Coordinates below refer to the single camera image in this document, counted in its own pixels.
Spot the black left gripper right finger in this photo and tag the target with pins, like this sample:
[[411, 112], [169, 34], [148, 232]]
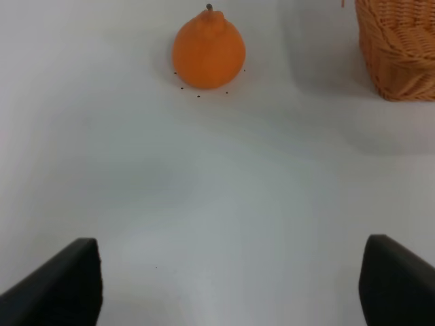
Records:
[[396, 286]]

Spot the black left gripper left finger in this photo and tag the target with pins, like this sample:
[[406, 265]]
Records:
[[66, 290]]

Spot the orange with knobbed top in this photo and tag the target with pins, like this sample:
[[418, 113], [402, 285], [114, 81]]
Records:
[[208, 51]]

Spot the orange wicker basket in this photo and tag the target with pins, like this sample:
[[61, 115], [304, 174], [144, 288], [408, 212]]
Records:
[[396, 39]]

